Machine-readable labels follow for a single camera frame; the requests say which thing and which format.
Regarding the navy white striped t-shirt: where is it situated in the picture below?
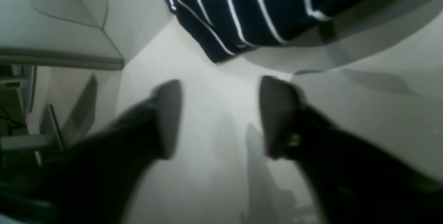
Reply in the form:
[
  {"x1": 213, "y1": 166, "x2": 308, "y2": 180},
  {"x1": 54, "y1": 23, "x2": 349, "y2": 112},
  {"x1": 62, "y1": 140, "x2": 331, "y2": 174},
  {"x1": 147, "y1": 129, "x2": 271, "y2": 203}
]
[{"x1": 165, "y1": 0, "x2": 362, "y2": 63}]

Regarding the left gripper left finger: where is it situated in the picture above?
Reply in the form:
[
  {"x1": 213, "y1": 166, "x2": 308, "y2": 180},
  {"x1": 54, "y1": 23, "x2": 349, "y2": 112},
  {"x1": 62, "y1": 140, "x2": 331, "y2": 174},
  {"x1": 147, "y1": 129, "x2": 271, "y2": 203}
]
[{"x1": 1, "y1": 80, "x2": 183, "y2": 224}]

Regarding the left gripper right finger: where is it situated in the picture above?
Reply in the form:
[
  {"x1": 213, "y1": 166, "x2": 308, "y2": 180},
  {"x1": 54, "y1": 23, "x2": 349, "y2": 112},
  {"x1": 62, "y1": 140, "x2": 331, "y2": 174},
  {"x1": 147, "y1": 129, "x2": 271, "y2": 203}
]
[{"x1": 259, "y1": 76, "x2": 442, "y2": 224}]

